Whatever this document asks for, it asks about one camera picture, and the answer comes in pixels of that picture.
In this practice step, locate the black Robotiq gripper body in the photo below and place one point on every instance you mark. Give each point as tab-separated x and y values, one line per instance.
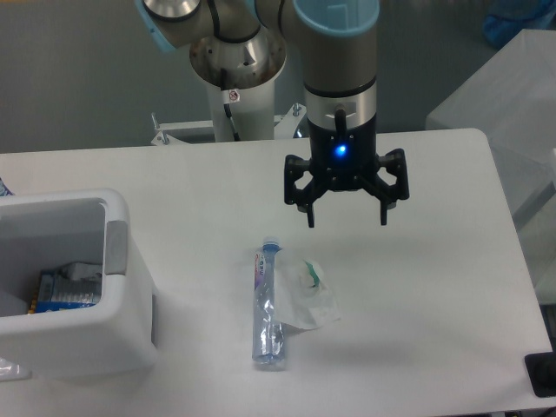
343	159

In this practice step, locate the clear plastic wrapper green print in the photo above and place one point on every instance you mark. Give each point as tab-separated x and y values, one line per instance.
302	299

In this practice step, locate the clear plastic water bottle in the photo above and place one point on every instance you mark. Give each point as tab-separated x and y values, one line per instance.
268	337

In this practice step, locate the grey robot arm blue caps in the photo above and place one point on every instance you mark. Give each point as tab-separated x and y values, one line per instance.
337	43

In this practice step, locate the white trash can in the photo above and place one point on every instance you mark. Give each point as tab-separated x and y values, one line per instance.
50	230

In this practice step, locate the blue plastic bag background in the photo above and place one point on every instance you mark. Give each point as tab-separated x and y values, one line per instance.
504	20

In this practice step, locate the blue snack package in bin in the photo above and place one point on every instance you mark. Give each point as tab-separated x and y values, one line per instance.
70	286

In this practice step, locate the black device at table edge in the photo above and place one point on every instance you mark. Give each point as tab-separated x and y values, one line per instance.
541	371

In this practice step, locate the blue printed item left edge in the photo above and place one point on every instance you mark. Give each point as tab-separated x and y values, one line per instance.
4	190

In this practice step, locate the clear plastic bag at left edge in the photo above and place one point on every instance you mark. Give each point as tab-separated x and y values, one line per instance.
10	371

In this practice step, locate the white base frame with bolts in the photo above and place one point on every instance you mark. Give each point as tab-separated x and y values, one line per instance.
294	124

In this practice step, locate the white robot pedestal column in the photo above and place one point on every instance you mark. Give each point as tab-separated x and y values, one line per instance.
243	104

